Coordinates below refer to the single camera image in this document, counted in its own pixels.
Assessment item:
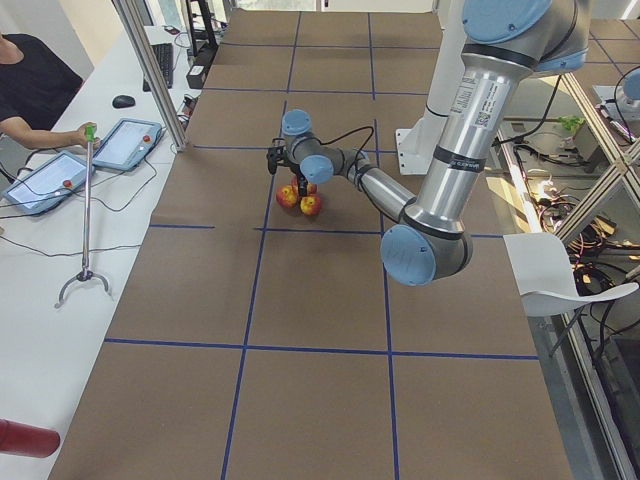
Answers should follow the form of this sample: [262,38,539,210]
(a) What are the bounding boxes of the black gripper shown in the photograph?
[291,169,308,198]

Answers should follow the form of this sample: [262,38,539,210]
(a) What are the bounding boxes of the green handled reacher grabber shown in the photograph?
[54,146,111,309]

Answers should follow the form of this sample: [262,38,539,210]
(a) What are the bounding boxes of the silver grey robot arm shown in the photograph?
[267,1,592,286]

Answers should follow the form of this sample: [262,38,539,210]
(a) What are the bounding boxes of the person's hand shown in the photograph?
[74,122,101,149]

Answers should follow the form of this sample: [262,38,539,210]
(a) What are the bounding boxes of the red yellow apple rear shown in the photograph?
[290,176,318,195]

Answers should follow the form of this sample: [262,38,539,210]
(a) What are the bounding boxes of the red yellow apple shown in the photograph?
[299,194,323,217]
[290,176,318,195]
[276,185,299,209]

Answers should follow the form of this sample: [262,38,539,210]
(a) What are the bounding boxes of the red yellow apple left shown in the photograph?
[276,185,299,209]

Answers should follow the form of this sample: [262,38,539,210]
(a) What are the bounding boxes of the red yellow apple front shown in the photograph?
[299,194,323,217]

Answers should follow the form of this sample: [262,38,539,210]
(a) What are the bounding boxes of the black desktop computer box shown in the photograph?
[186,65,208,90]

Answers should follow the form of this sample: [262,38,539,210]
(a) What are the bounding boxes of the blue teach pendant far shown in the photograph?
[93,118,163,172]

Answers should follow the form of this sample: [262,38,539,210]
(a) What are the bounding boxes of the blue teach pendant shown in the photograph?
[2,151,95,216]
[93,118,163,172]

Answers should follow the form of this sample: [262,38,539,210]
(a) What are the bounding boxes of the black keyboard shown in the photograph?
[151,43,174,89]

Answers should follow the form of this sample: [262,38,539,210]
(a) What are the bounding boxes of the black computer mouse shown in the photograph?
[112,95,136,109]

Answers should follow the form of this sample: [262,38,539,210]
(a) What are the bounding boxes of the blue teach pendant near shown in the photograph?
[2,151,95,216]

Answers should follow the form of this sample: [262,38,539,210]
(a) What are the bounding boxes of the white plastic chair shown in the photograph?
[503,232,639,317]

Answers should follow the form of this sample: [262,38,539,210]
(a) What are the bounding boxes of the person in black shirt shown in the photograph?
[1,34,95,150]

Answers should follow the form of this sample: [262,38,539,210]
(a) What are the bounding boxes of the red cylinder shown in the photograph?
[1,419,61,458]

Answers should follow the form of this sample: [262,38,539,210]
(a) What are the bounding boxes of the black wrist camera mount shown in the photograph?
[266,138,287,176]

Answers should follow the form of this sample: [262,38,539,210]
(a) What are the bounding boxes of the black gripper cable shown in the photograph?
[319,125,377,171]

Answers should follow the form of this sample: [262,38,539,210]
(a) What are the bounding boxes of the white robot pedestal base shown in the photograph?
[396,0,466,175]

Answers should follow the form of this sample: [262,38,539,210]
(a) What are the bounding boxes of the aluminium frame post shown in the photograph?
[113,0,187,152]

